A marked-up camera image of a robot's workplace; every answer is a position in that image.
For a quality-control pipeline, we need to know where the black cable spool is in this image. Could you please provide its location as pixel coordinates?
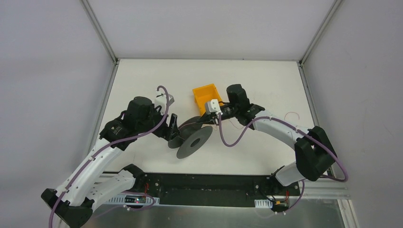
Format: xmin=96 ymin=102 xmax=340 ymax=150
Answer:
xmin=168 ymin=116 xmax=213 ymax=159

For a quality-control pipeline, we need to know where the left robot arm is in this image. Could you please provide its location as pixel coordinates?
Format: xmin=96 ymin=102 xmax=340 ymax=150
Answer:
xmin=41 ymin=94 xmax=177 ymax=228

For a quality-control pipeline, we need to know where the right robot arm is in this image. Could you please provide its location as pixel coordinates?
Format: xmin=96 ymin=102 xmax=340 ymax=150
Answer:
xmin=193 ymin=84 xmax=336 ymax=195

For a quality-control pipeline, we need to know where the yellow plastic bin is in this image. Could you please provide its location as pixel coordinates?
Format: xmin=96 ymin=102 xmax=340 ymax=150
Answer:
xmin=192 ymin=84 xmax=222 ymax=116

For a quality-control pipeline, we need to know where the left controller board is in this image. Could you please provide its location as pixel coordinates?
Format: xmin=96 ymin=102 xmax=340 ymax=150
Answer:
xmin=124 ymin=195 xmax=147 ymax=205

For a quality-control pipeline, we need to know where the controller board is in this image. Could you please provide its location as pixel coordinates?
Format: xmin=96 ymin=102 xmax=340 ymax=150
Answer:
xmin=271 ymin=198 xmax=290 ymax=212
xmin=124 ymin=195 xmax=147 ymax=205

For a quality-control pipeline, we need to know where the right controller board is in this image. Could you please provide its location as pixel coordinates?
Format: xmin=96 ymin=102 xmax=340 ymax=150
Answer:
xmin=271 ymin=198 xmax=290 ymax=212

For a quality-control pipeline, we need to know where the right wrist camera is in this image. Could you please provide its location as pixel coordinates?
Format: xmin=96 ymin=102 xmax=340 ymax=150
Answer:
xmin=204 ymin=99 xmax=223 ymax=116

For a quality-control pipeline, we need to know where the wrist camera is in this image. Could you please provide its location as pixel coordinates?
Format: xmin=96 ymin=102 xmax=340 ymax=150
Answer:
xmin=204 ymin=99 xmax=223 ymax=116
xmin=154 ymin=91 xmax=174 ymax=114

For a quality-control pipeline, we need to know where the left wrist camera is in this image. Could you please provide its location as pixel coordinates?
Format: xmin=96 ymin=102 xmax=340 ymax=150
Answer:
xmin=154 ymin=91 xmax=174 ymax=114

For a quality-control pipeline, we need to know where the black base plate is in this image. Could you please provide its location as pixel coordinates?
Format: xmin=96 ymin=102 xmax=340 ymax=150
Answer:
xmin=131 ymin=173 xmax=300 ymax=208

